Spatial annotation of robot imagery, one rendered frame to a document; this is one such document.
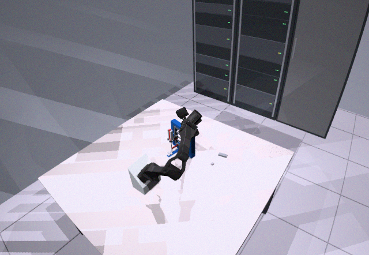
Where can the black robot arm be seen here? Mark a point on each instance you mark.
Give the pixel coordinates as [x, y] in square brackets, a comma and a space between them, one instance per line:
[187, 131]

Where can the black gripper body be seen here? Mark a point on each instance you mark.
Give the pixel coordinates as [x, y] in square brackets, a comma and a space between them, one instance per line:
[182, 113]

